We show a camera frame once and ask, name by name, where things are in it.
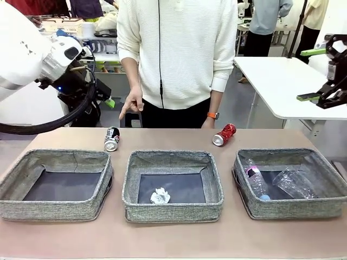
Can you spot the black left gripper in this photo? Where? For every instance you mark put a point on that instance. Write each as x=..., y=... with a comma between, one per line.
x=76, y=86

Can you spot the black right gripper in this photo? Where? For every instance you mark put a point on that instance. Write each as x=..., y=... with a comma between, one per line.
x=337, y=71

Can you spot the crushed black drink can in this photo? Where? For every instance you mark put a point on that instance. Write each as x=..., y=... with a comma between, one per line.
x=111, y=138

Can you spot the white paper ball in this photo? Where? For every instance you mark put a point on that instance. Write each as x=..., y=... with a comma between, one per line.
x=160, y=196

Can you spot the clear plastic cup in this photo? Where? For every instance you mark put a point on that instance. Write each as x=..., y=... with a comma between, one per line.
x=294, y=184

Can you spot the crushed red drink can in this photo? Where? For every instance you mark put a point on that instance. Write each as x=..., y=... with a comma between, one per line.
x=225, y=134

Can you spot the clear plastic water bottle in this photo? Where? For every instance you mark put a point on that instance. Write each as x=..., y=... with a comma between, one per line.
x=257, y=181

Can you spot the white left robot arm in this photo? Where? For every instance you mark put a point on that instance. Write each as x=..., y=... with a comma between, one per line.
x=16, y=54

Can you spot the person's left forearm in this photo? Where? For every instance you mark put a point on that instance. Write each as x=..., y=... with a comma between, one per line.
x=217, y=101

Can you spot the person's right forearm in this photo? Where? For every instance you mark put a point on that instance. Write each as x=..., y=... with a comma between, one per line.
x=131, y=73

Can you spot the person's right hand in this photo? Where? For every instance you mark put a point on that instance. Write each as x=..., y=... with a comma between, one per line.
x=135, y=100

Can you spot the person's left hand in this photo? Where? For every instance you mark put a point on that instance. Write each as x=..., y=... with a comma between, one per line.
x=208, y=124

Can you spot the black backpack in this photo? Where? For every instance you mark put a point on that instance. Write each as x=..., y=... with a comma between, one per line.
x=93, y=116

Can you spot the lime green item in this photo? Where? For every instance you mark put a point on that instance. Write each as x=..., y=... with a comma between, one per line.
x=99, y=66

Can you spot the white side table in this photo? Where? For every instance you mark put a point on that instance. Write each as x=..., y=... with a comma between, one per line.
x=108, y=57

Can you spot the black stand pole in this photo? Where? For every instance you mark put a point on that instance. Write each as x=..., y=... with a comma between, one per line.
x=298, y=29

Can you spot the bystander in yellow top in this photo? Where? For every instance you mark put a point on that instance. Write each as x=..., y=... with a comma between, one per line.
x=314, y=16

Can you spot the white paper roll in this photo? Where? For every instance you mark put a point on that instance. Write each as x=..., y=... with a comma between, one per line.
x=88, y=29

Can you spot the white cloth bag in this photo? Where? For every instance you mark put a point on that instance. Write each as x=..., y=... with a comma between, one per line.
x=107, y=24

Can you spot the blue cloth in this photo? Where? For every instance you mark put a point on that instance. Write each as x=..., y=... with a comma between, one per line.
x=62, y=33

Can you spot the bystander in blue shirt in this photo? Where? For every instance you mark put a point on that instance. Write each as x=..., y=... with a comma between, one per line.
x=267, y=19

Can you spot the cream storage crate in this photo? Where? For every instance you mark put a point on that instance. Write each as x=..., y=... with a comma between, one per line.
x=63, y=25

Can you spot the person in white sweater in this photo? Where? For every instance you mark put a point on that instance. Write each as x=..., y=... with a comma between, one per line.
x=184, y=48

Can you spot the purple garment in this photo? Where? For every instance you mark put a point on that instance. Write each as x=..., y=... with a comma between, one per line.
x=86, y=8

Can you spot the orange wrist watch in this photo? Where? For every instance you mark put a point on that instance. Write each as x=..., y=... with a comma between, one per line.
x=212, y=115

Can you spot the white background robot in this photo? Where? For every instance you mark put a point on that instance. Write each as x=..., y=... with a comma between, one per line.
x=244, y=6

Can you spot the red plaid garment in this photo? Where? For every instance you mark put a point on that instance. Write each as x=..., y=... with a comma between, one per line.
x=40, y=6

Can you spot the grey fabric basket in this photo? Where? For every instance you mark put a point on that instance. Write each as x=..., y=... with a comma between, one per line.
x=54, y=210
x=292, y=210
x=170, y=212

